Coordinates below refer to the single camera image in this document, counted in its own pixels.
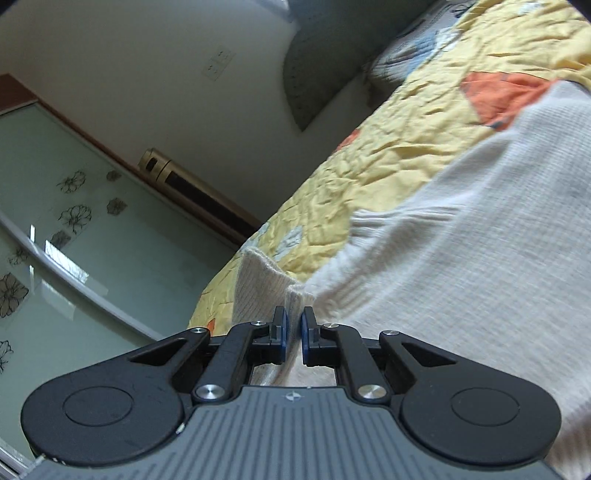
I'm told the gold tower air conditioner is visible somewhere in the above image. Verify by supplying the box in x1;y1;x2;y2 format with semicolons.
137;148;264;246

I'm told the grey padded headboard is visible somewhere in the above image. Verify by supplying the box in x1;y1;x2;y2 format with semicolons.
281;0;444;134

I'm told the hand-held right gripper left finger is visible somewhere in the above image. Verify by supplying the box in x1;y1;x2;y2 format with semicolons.
124;305;290;405

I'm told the yellow patchwork quilt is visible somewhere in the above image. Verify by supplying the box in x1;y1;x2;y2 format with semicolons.
188;0;591;334

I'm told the printed pillow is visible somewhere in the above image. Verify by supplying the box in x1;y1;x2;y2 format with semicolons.
365;0;504;93

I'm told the white knit sweater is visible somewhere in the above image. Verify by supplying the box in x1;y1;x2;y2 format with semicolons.
233;80;591;480

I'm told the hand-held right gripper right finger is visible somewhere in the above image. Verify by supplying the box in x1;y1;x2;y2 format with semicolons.
300;305;465;405

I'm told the flowered glass wardrobe door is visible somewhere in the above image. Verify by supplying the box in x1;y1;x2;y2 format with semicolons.
0;74;242;468

